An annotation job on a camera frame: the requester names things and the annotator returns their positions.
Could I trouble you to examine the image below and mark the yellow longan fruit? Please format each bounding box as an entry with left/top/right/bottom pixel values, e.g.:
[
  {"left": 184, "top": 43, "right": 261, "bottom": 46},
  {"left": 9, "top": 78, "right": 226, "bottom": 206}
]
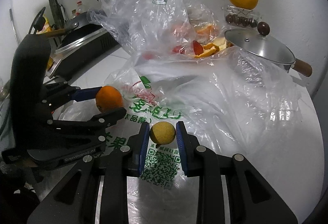
[{"left": 150, "top": 121, "right": 176, "bottom": 145}]

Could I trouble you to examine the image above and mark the medium orange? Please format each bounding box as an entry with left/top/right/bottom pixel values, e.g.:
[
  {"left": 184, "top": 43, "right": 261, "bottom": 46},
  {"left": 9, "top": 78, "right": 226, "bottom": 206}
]
[{"left": 96, "top": 86, "right": 123, "bottom": 113}]

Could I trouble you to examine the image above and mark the steel pot with wooden handle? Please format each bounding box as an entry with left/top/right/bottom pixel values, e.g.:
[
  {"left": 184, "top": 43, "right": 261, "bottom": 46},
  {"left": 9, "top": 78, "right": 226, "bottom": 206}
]
[{"left": 225, "top": 21, "right": 312, "bottom": 77}]

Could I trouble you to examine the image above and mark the red-capped sauce bottle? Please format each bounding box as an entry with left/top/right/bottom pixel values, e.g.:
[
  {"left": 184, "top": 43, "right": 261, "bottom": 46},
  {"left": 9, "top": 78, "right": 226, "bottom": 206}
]
[{"left": 76, "top": 1, "right": 87, "bottom": 16}]

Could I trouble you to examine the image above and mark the steel induction cooker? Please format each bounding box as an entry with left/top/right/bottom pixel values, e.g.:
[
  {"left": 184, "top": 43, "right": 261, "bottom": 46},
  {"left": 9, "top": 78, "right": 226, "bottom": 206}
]
[{"left": 46, "top": 28, "right": 118, "bottom": 80}]

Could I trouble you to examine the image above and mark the printed clear plastic bag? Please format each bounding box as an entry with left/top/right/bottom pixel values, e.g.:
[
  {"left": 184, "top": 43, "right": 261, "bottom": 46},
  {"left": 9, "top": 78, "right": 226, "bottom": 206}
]
[{"left": 73, "top": 48, "right": 301, "bottom": 188}]

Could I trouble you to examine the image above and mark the black wok with handle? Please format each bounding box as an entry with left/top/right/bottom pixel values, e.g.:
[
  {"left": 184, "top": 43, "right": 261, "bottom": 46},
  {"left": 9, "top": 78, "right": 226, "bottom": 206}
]
[{"left": 43, "top": 12, "right": 102, "bottom": 46}]

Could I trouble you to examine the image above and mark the crumpled clear plastic bag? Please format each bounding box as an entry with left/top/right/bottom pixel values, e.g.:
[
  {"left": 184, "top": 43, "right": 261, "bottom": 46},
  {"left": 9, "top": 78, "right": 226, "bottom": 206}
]
[{"left": 88, "top": 0, "right": 222, "bottom": 55}]

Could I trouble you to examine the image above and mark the clear box of dark fruits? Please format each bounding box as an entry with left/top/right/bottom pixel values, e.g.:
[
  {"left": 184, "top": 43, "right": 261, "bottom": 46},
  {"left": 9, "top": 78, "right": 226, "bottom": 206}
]
[{"left": 223, "top": 5, "right": 262, "bottom": 29}]

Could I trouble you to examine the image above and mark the fruit peels pile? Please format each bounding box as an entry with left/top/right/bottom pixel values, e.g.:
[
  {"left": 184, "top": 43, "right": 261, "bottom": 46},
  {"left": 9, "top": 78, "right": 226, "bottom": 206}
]
[{"left": 172, "top": 22, "right": 229, "bottom": 59}]

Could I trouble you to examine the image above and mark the oil bottle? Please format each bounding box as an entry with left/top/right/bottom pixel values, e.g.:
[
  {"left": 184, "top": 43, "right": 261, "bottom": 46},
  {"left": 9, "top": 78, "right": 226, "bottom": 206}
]
[{"left": 71, "top": 9, "right": 76, "bottom": 19}]

